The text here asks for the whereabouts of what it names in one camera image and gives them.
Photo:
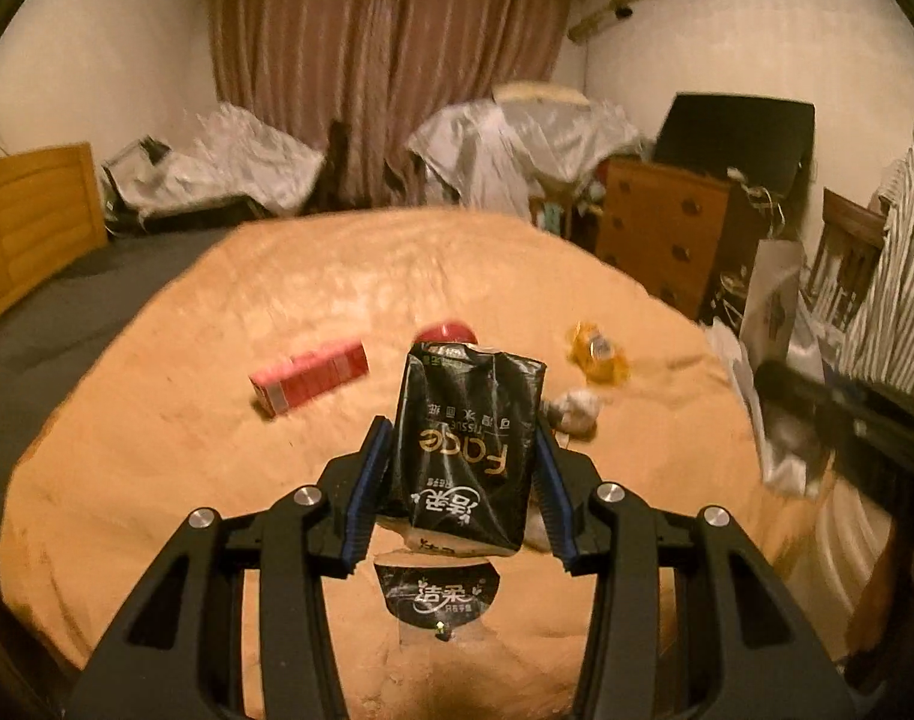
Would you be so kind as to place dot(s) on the white round bin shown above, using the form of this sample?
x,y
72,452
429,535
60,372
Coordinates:
x,y
854,547

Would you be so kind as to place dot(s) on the striped shirt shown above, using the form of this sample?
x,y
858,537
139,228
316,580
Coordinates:
x,y
899,262

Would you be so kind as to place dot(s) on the dark wooden chair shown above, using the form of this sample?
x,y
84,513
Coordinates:
x,y
340,165

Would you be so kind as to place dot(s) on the low plastic sheet cover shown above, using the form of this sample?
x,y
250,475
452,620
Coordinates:
x,y
224,157

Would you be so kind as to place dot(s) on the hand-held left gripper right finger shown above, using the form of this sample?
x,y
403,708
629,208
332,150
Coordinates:
x,y
556,502

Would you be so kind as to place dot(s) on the tall plastic sheet cover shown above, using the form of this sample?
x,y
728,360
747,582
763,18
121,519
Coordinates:
x,y
517,142

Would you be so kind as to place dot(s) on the white plastic bag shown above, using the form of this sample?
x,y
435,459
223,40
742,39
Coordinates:
x,y
779,435

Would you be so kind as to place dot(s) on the crumpled white tissue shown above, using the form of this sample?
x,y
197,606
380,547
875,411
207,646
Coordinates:
x,y
577,409

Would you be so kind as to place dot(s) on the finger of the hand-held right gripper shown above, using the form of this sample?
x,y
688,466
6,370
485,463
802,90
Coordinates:
x,y
794,394

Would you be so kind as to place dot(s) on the red round cap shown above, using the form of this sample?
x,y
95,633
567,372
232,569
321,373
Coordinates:
x,y
445,334

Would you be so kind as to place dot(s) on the wooden headboard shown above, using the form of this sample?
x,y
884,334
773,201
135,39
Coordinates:
x,y
29,217

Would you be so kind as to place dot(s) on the torn black packet piece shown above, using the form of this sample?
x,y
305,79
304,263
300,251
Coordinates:
x,y
438,600

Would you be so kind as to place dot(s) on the black tissue packet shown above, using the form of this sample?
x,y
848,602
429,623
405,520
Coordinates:
x,y
457,450

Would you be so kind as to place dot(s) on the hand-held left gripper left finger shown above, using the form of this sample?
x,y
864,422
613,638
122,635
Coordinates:
x,y
367,495

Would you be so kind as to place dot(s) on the white paper bag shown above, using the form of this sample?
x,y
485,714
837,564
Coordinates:
x,y
772,300

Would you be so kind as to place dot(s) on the pink curtain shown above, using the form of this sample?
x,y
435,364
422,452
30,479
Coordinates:
x,y
382,67

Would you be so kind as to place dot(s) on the wooden dresser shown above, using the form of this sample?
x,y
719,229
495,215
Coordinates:
x,y
659,225

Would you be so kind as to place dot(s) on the black television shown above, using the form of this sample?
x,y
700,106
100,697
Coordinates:
x,y
734,139

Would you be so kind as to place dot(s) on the red carton box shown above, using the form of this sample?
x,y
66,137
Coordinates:
x,y
307,381

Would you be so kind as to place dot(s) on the cream pillow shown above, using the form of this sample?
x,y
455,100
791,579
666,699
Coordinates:
x,y
539,94

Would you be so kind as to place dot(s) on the yellow plastic wrapper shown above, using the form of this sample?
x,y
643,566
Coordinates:
x,y
599,356

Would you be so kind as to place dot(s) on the dark grey bed sheet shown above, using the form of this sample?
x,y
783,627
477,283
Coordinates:
x,y
51,315

